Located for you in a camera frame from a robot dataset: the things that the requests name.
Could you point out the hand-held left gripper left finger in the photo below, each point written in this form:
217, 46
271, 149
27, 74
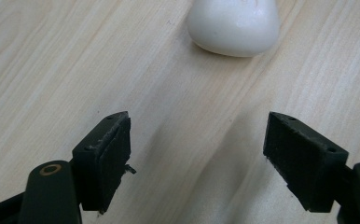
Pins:
102, 165

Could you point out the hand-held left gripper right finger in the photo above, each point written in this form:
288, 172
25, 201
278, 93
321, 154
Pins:
302, 165

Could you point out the white glossy ceramic vase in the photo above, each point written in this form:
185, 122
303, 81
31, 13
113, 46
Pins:
234, 26

